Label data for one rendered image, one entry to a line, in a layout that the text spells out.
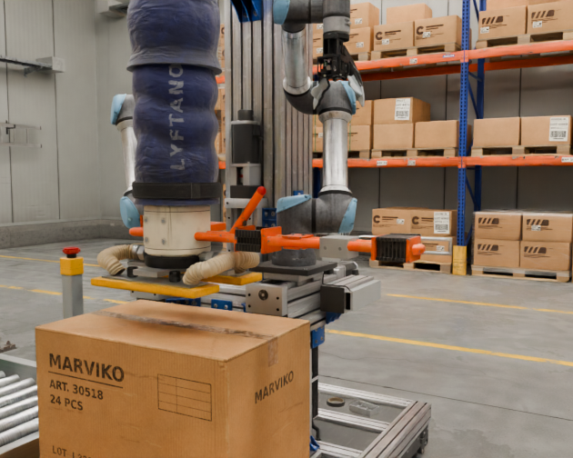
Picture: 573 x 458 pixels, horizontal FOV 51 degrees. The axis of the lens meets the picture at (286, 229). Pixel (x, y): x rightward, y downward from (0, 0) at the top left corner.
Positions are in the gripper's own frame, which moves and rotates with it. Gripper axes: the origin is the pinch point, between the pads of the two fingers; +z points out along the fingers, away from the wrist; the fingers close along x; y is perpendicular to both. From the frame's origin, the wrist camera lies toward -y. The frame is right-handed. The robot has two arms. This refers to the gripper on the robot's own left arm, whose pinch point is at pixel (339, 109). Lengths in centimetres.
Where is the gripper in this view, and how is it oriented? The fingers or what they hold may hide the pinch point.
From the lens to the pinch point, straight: 174.8
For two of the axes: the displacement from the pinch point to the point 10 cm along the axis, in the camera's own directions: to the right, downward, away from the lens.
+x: 8.7, 0.4, -4.9
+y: -4.9, 0.7, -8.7
